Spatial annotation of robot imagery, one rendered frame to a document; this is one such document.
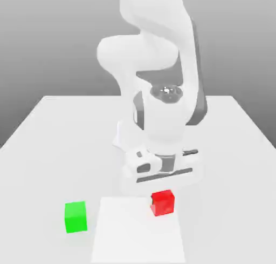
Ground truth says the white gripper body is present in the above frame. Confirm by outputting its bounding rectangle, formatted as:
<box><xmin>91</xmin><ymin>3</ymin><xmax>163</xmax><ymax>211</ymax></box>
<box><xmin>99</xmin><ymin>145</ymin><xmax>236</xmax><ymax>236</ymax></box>
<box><xmin>130</xmin><ymin>154</ymin><xmax>203</xmax><ymax>190</ymax></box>

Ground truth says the small red cube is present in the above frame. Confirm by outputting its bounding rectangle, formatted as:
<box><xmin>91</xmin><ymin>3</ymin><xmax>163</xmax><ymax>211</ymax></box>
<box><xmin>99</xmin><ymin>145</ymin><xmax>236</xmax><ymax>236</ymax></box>
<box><xmin>150</xmin><ymin>189</ymin><xmax>175</xmax><ymax>217</ymax></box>

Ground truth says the small green cube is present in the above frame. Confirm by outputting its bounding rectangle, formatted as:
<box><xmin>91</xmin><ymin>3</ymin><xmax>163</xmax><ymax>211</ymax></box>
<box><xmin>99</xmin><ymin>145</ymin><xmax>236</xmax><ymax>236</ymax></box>
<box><xmin>64</xmin><ymin>200</ymin><xmax>88</xmax><ymax>234</ymax></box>

